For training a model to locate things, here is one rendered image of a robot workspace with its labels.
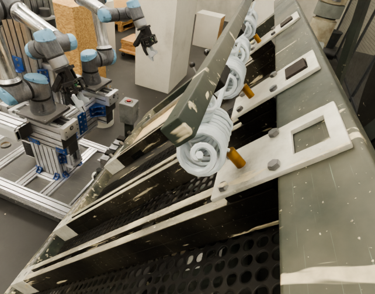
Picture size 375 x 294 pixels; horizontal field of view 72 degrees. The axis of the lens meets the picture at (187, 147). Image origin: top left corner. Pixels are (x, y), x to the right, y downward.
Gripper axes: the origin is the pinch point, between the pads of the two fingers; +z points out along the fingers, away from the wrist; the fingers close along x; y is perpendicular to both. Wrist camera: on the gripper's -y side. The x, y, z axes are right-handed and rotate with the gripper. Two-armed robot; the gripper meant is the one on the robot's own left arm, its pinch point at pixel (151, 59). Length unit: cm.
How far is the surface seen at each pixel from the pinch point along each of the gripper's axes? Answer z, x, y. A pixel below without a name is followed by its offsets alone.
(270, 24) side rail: 2, 18, 74
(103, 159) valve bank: 47, -44, -37
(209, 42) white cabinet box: 71, 470, -129
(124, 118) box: 38, 2, -46
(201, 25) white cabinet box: 31, 469, -137
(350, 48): 27, 22, 113
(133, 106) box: 30.5, 4.3, -34.2
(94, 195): 45, -80, -13
